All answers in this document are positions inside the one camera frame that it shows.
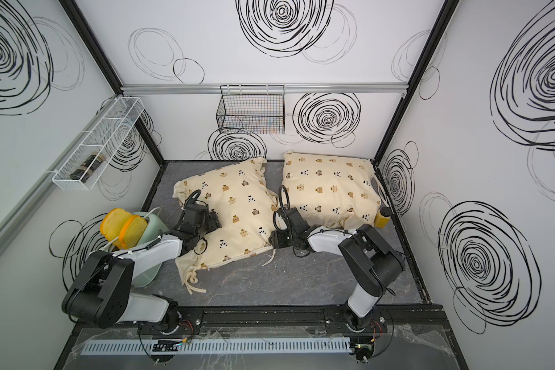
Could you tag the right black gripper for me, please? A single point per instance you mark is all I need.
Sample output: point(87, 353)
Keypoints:
point(277, 240)

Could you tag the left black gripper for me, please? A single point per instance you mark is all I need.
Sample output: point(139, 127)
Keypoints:
point(213, 220)

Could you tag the cream animal-print pillow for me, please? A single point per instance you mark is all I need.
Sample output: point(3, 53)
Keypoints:
point(335, 192)
point(244, 205)

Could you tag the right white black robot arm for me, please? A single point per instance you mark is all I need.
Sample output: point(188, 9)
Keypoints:
point(373, 262)

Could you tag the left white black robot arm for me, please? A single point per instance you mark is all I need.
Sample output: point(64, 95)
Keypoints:
point(102, 293)

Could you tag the right toast slice toy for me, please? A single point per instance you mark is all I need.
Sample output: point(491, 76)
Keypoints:
point(131, 232)

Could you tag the toast slice toy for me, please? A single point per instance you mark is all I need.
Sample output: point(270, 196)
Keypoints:
point(131, 232)
point(113, 223)

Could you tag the left toast slice toy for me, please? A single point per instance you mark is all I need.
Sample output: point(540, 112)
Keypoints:
point(113, 223)

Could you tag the yellow jar with black lid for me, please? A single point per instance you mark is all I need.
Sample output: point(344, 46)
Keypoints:
point(383, 216)

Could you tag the dark jar in shelf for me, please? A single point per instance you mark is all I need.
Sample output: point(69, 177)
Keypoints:
point(87, 168)

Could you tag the grey slotted cable duct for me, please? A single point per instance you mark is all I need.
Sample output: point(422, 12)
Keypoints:
point(134, 347)

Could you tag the black wire wall basket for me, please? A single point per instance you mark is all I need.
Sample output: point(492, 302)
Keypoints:
point(258, 109)

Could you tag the white wire wall shelf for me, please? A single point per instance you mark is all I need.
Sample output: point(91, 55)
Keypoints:
point(112, 134)

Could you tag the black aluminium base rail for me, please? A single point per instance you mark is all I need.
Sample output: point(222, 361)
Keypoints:
point(331, 318)

